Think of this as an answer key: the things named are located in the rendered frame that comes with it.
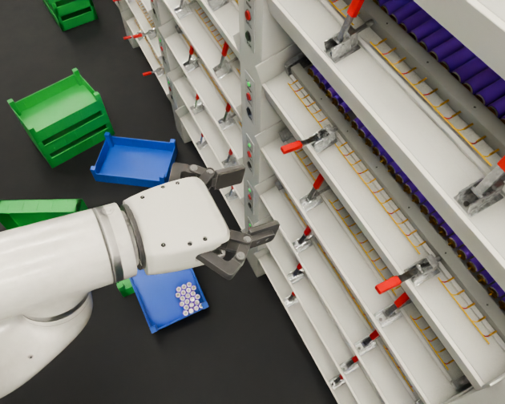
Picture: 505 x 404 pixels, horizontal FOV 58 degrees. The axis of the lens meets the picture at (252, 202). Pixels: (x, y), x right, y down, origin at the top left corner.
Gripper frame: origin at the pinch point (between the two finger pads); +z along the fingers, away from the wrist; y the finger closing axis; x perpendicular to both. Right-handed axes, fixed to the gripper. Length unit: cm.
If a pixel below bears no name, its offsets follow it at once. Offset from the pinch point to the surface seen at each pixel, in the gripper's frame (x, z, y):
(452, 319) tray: -7.6, 21.1, 21.8
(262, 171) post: -37, 26, -30
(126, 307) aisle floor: -108, -6, -40
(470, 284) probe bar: -3.6, 23.6, 19.6
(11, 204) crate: -94, -32, -84
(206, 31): -25, 27, -71
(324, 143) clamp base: -6.6, 20.8, -11.2
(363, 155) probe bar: -3.9, 23.3, -4.8
